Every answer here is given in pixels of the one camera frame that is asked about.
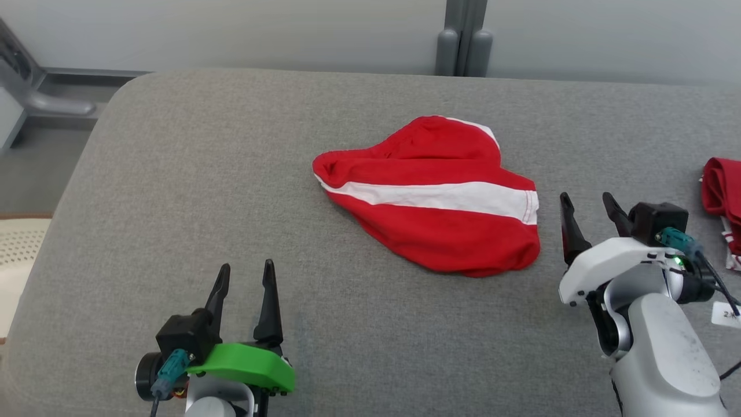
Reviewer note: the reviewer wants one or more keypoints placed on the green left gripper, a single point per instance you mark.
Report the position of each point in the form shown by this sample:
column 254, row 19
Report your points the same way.
column 243, row 365

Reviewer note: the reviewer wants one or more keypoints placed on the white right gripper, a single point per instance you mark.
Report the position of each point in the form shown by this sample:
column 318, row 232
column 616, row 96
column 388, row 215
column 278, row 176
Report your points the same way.
column 613, row 263

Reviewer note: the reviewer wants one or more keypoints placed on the red Bulls 23 jersey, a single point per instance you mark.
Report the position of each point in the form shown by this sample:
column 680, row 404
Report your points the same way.
column 723, row 197

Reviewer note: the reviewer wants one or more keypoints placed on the red shorts with white stripe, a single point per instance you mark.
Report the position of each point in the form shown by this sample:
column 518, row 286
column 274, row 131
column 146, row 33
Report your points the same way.
column 428, row 202

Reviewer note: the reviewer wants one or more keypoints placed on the cream perforated laundry basket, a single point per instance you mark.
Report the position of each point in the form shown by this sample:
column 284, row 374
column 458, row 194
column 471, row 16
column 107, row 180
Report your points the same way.
column 17, row 266

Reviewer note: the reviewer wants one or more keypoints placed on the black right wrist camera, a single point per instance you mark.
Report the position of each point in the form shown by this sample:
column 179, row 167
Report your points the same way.
column 659, row 221

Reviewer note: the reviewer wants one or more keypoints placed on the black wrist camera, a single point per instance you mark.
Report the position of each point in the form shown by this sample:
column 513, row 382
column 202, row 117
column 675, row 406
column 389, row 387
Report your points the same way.
column 659, row 221
column 186, row 336

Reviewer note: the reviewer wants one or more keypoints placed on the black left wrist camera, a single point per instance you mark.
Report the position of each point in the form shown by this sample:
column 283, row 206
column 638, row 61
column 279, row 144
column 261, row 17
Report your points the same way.
column 186, row 336

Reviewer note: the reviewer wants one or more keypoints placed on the grey double partition post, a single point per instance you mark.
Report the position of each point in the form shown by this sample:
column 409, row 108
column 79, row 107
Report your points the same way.
column 463, row 46

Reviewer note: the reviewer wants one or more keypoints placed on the grey partition foot bracket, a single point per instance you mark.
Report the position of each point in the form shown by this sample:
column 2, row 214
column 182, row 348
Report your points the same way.
column 35, row 92

